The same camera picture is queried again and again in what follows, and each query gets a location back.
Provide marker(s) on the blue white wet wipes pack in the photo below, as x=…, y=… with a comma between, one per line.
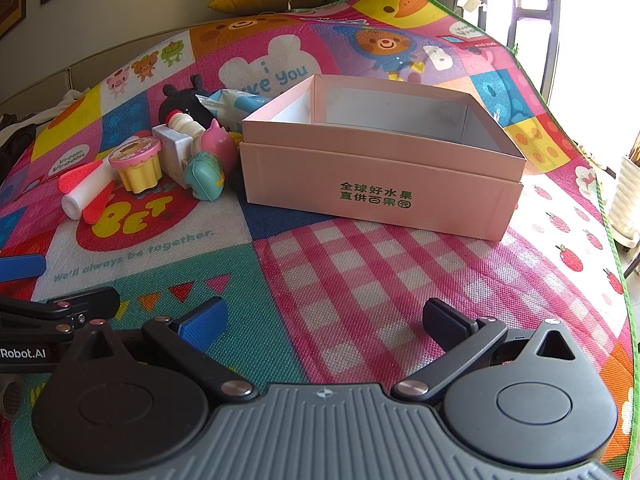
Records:
x=235, y=105

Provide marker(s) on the white plant pot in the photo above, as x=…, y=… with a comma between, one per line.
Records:
x=627, y=200

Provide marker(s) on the colourful cartoon play mat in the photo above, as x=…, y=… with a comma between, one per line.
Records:
x=350, y=270

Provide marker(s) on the pink yellow toy pudding cup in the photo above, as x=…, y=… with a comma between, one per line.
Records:
x=137, y=170

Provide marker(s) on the pink cardboard box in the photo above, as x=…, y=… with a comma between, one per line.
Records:
x=380, y=170

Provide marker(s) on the beige sofa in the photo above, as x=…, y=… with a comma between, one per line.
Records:
x=30, y=90

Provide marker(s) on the white red foam rocket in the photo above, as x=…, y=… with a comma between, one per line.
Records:
x=82, y=195

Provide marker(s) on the dark cloth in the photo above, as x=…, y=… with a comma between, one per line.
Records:
x=15, y=135

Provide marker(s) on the toy milk bottle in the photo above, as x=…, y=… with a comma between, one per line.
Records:
x=182, y=122

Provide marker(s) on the pink toy figure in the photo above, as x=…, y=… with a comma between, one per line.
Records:
x=220, y=142

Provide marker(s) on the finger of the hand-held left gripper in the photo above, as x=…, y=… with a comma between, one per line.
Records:
x=20, y=267
x=90, y=302

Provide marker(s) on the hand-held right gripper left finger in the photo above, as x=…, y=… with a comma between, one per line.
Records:
x=202, y=319

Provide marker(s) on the dark window frame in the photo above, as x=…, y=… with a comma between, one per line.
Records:
x=552, y=20

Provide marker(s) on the white toy carton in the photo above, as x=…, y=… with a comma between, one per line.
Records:
x=172, y=152

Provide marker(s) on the white cloth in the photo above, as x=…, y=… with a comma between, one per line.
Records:
x=65, y=99

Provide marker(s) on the teal toy shell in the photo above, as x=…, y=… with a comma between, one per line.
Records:
x=202, y=177

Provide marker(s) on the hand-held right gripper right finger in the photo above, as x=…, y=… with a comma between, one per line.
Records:
x=444, y=317

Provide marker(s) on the black plush toy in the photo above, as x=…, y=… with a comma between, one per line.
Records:
x=182, y=102

